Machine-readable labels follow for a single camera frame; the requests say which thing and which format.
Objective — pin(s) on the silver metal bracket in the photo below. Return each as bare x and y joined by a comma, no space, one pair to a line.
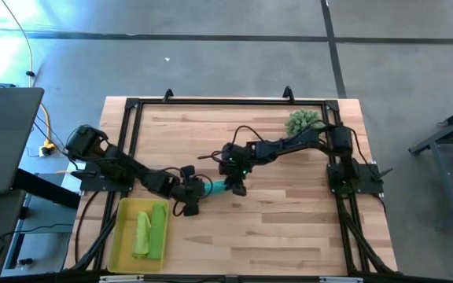
120,279
340,280

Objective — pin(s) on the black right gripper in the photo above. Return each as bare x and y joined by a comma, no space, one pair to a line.
234,159

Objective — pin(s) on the black desk support beam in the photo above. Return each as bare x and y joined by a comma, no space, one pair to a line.
45,188

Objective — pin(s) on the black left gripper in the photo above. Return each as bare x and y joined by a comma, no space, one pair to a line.
189,190

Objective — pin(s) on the teal microfiber towel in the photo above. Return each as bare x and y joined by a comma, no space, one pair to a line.
214,188

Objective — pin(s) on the dark grey desk top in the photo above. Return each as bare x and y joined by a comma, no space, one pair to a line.
2,137

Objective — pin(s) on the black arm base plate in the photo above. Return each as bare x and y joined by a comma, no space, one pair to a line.
368,181
93,182

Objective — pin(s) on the yellow plastic basket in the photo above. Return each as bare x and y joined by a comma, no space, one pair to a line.
122,243

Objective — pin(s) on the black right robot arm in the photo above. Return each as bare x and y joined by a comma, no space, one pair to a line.
301,143

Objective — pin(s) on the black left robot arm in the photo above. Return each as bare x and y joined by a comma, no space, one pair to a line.
132,171

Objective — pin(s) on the white paper sheet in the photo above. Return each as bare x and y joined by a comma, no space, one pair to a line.
71,184

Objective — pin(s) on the lime green microfiber towel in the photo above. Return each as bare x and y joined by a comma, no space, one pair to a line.
142,236
157,232

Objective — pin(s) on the black metal table frame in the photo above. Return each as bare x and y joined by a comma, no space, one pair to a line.
230,101

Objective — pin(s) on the grey metal side table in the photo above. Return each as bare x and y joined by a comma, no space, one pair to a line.
443,137

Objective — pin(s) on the black table clamp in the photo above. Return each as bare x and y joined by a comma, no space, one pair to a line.
288,93
168,94

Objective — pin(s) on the grey low cart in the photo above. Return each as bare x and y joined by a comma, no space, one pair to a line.
49,212

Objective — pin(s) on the green artificial plant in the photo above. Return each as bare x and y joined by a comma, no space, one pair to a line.
301,120

